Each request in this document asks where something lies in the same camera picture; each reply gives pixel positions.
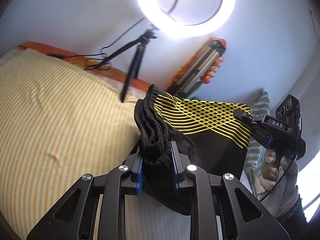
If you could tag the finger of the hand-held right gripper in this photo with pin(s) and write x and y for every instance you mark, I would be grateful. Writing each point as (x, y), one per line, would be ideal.
(247, 117)
(262, 136)

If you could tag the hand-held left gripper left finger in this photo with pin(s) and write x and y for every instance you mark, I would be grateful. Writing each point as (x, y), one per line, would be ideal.
(140, 173)

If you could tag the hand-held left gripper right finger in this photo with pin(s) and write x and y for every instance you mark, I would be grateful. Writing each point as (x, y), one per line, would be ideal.
(175, 172)

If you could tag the black pants with yellow lines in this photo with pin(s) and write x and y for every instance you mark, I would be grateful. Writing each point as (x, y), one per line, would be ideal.
(212, 155)

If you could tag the person's right forearm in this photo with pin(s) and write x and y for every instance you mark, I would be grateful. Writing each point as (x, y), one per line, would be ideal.
(293, 210)

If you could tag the person's right hand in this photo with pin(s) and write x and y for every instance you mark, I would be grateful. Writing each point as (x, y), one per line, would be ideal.
(287, 177)

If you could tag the green patterned pillow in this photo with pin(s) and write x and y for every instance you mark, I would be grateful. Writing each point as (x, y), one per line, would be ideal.
(257, 160)

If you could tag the folded metal stand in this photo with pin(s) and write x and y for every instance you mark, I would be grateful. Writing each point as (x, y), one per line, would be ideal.
(197, 70)

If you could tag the yellow striped blanket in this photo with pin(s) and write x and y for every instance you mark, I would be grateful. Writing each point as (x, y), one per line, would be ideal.
(62, 120)

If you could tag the black tripod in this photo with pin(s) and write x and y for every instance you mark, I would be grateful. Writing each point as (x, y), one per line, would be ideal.
(133, 65)

